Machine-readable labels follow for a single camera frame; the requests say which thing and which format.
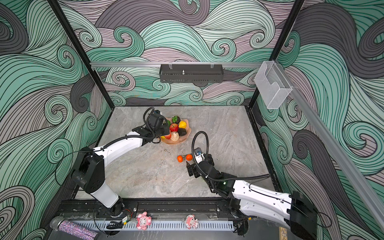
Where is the red fake apple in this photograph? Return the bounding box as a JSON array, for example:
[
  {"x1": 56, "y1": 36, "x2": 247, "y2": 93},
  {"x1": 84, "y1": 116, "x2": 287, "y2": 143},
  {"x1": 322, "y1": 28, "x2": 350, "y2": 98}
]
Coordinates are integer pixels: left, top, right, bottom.
[{"x1": 170, "y1": 123, "x2": 179, "y2": 132}]

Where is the cream fake garlic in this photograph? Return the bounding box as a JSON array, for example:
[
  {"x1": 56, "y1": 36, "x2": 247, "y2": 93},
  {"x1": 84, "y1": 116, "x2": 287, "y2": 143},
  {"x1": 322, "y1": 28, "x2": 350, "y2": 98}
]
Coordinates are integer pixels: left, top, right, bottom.
[{"x1": 170, "y1": 132, "x2": 180, "y2": 142}]

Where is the dark brown mangosteen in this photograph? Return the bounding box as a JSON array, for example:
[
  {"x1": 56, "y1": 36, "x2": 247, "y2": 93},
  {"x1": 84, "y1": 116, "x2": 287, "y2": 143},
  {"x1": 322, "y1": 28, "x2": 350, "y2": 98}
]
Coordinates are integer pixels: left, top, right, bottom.
[{"x1": 172, "y1": 116, "x2": 181, "y2": 125}]

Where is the dark avocado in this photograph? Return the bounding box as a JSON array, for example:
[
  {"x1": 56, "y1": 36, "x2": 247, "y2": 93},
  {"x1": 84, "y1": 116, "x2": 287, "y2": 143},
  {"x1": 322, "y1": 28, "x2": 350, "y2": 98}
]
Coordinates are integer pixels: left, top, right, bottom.
[{"x1": 178, "y1": 128, "x2": 187, "y2": 137}]

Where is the yellow pear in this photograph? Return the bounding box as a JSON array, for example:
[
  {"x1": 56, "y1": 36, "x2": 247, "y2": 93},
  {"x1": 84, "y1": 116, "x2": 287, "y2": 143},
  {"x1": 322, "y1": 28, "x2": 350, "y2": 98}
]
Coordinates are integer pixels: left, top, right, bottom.
[{"x1": 179, "y1": 121, "x2": 187, "y2": 129}]

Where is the pink scalloped fruit bowl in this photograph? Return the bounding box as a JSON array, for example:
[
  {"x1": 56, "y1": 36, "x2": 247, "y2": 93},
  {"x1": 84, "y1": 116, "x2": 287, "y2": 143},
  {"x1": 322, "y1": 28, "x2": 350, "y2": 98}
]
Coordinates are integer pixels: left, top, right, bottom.
[{"x1": 161, "y1": 118, "x2": 192, "y2": 145}]

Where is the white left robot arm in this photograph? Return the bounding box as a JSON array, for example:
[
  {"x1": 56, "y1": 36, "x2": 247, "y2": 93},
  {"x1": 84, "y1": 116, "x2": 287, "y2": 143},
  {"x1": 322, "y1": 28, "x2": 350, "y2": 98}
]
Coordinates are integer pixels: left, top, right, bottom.
[{"x1": 70, "y1": 123, "x2": 170, "y2": 218}]

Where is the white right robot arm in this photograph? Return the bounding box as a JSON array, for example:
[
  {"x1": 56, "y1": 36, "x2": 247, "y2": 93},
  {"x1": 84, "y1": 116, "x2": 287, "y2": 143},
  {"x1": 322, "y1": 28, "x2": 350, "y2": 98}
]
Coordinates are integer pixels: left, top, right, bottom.
[{"x1": 187, "y1": 154, "x2": 318, "y2": 240}]

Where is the orange tomato right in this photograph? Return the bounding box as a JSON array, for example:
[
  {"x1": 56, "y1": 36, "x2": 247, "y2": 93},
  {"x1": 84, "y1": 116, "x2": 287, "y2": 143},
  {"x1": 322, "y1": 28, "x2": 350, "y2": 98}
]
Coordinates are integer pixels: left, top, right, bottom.
[{"x1": 186, "y1": 154, "x2": 193, "y2": 161}]

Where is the orange tomato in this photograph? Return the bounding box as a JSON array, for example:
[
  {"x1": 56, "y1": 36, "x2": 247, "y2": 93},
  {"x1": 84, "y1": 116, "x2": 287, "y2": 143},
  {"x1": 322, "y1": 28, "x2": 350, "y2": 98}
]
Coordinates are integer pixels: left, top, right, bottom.
[
  {"x1": 177, "y1": 156, "x2": 184, "y2": 163},
  {"x1": 186, "y1": 154, "x2": 193, "y2": 161}
]

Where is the orange tomato left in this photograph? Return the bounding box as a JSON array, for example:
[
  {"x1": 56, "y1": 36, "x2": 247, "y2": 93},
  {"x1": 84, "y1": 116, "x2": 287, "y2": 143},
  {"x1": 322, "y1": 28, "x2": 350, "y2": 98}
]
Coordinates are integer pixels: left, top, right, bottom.
[{"x1": 177, "y1": 156, "x2": 184, "y2": 163}]

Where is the pink haired doll toy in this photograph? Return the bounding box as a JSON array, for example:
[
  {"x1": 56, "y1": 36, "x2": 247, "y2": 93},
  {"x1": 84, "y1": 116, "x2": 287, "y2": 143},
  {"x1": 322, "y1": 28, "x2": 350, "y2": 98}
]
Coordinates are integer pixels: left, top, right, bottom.
[{"x1": 185, "y1": 215, "x2": 199, "y2": 230}]

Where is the pink cat toy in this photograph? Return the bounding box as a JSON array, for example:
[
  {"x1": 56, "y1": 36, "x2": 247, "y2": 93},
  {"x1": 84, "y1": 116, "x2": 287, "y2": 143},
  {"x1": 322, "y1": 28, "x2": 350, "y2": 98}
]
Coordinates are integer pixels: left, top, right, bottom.
[{"x1": 137, "y1": 212, "x2": 152, "y2": 231}]

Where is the glitter purple cylinder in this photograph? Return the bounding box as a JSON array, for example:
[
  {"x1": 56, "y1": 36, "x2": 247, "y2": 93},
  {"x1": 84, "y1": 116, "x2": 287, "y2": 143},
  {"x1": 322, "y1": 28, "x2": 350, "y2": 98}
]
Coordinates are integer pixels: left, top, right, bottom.
[{"x1": 50, "y1": 216, "x2": 99, "y2": 240}]

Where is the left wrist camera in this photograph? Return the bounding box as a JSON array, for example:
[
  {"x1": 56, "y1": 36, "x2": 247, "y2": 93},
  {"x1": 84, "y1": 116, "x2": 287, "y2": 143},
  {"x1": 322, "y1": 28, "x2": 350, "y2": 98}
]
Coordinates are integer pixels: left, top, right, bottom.
[{"x1": 148, "y1": 111, "x2": 164, "y2": 129}]

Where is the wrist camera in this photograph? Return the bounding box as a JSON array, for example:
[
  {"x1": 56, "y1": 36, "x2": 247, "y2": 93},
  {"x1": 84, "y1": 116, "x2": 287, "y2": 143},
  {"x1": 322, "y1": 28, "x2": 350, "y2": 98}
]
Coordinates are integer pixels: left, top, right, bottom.
[
  {"x1": 194, "y1": 148, "x2": 204, "y2": 158},
  {"x1": 148, "y1": 111, "x2": 164, "y2": 129}
]

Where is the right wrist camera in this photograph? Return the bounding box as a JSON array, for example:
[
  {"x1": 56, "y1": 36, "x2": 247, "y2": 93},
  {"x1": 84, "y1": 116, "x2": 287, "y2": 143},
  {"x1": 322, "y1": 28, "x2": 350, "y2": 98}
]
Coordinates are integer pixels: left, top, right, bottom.
[{"x1": 194, "y1": 148, "x2": 204, "y2": 158}]

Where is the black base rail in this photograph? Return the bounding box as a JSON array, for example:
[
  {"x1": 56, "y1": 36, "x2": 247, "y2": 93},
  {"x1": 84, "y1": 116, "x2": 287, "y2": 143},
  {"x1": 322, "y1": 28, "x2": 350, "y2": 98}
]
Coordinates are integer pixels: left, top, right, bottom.
[{"x1": 56, "y1": 196, "x2": 296, "y2": 221}]

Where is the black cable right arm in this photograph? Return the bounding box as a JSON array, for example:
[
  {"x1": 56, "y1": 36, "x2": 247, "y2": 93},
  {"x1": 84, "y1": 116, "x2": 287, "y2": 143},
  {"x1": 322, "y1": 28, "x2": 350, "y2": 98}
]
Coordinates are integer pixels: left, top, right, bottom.
[{"x1": 191, "y1": 131, "x2": 271, "y2": 183}]

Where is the black wall tray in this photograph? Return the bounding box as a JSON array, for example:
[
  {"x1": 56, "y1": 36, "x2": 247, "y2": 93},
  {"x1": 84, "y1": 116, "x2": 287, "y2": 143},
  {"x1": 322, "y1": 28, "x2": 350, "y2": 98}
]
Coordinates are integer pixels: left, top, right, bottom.
[{"x1": 159, "y1": 64, "x2": 224, "y2": 84}]

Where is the aluminium rail back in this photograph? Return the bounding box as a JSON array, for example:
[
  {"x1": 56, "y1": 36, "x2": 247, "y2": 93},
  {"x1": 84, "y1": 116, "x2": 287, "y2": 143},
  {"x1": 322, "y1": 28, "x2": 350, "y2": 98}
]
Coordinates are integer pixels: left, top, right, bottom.
[{"x1": 90, "y1": 61, "x2": 262, "y2": 69}]

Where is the aluminium rail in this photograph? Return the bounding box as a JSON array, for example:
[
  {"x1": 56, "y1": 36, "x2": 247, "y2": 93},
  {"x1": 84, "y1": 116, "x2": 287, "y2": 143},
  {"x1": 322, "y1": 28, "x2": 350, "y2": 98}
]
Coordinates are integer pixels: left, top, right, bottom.
[
  {"x1": 276, "y1": 62, "x2": 384, "y2": 230},
  {"x1": 90, "y1": 61, "x2": 262, "y2": 69}
]

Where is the clear acrylic wall box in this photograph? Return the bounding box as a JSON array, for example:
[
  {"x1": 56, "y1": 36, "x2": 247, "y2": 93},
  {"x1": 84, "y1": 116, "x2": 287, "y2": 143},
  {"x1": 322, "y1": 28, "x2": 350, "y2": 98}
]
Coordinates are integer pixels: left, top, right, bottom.
[{"x1": 254, "y1": 61, "x2": 292, "y2": 110}]

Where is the aluminium rail right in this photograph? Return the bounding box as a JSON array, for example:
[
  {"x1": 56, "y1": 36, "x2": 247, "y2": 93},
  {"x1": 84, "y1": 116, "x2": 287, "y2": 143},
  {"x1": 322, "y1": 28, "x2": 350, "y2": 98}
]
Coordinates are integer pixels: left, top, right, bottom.
[{"x1": 276, "y1": 62, "x2": 384, "y2": 230}]

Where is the white slotted cable duct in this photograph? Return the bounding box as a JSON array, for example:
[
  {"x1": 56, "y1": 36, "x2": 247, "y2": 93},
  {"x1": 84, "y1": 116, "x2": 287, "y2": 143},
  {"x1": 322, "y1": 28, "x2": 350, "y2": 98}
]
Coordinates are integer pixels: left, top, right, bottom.
[{"x1": 73, "y1": 220, "x2": 235, "y2": 232}]

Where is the black corner frame post left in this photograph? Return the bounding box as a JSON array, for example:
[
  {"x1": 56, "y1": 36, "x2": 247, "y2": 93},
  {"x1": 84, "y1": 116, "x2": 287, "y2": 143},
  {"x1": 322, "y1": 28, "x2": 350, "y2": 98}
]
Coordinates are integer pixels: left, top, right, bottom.
[{"x1": 47, "y1": 0, "x2": 115, "y2": 111}]

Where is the black corner frame post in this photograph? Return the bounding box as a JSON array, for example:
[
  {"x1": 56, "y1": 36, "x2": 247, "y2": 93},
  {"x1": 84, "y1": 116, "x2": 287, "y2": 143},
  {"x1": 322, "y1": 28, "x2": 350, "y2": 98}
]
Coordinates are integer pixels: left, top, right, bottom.
[
  {"x1": 47, "y1": 0, "x2": 115, "y2": 111},
  {"x1": 249, "y1": 1, "x2": 304, "y2": 109}
]

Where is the black corner frame post right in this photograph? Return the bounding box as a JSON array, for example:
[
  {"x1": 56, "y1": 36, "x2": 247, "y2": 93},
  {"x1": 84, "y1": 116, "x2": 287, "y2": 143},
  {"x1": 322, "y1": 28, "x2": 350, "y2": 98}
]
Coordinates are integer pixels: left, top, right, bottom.
[{"x1": 249, "y1": 1, "x2": 304, "y2": 109}]

